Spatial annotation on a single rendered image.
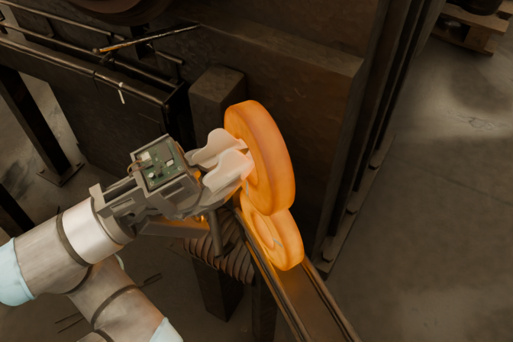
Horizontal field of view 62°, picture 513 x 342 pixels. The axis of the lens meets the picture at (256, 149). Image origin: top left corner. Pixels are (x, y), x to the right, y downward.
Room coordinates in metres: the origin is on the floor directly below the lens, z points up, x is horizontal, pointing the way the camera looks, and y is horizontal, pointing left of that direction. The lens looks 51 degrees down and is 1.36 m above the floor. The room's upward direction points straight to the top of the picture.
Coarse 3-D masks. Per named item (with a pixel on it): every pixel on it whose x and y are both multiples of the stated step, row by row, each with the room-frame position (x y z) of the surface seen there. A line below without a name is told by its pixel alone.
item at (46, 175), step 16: (0, 64) 0.97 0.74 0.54; (0, 80) 0.95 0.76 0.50; (16, 80) 0.99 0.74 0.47; (16, 96) 0.97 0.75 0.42; (16, 112) 0.97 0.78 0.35; (32, 112) 0.98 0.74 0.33; (32, 128) 0.96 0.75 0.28; (48, 128) 1.00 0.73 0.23; (144, 128) 0.67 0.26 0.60; (160, 128) 0.65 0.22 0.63; (176, 128) 0.69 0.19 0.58; (48, 144) 0.97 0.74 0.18; (48, 160) 0.96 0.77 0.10; (64, 160) 0.99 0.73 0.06; (48, 176) 0.95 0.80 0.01; (64, 176) 0.95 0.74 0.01
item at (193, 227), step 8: (152, 216) 0.27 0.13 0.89; (160, 216) 0.28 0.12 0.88; (192, 216) 0.30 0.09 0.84; (136, 224) 0.26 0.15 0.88; (144, 224) 0.26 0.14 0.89; (152, 224) 0.26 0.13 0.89; (160, 224) 0.26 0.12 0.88; (168, 224) 0.27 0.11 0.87; (176, 224) 0.27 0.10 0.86; (184, 224) 0.28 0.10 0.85; (192, 224) 0.29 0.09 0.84; (200, 224) 0.29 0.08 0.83; (144, 232) 0.25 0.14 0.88; (152, 232) 0.26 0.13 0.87; (160, 232) 0.26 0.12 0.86; (168, 232) 0.27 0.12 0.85; (176, 232) 0.27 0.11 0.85; (184, 232) 0.28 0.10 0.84; (192, 232) 0.28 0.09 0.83; (200, 232) 0.29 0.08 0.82
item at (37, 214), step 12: (0, 192) 0.72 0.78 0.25; (0, 204) 0.69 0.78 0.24; (12, 204) 0.73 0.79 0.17; (0, 216) 0.68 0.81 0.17; (12, 216) 0.69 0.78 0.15; (24, 216) 0.73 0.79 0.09; (36, 216) 0.78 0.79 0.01; (48, 216) 0.78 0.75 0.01; (0, 228) 0.73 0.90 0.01; (12, 228) 0.68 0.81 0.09; (24, 228) 0.70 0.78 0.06; (0, 240) 0.68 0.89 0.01
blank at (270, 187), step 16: (240, 112) 0.37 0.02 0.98; (256, 112) 0.36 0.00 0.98; (224, 128) 0.41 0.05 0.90; (240, 128) 0.36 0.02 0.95; (256, 128) 0.34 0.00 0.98; (272, 128) 0.34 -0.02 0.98; (256, 144) 0.32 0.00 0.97; (272, 144) 0.32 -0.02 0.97; (256, 160) 0.32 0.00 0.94; (272, 160) 0.30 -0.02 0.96; (288, 160) 0.31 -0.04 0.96; (256, 176) 0.34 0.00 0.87; (272, 176) 0.29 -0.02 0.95; (288, 176) 0.29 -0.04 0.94; (256, 192) 0.31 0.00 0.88; (272, 192) 0.28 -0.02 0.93; (288, 192) 0.29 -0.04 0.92; (256, 208) 0.31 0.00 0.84; (272, 208) 0.28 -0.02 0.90
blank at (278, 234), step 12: (240, 192) 0.41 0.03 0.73; (252, 216) 0.38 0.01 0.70; (264, 216) 0.35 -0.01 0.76; (276, 216) 0.33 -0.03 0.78; (288, 216) 0.34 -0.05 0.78; (252, 228) 0.38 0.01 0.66; (264, 228) 0.37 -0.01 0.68; (276, 228) 0.32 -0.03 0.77; (288, 228) 0.32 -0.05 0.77; (264, 240) 0.35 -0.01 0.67; (276, 240) 0.31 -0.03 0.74; (288, 240) 0.30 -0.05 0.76; (300, 240) 0.31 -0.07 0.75; (276, 252) 0.31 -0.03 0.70; (288, 252) 0.29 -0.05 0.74; (300, 252) 0.30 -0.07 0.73; (276, 264) 0.31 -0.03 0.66; (288, 264) 0.29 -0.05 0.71
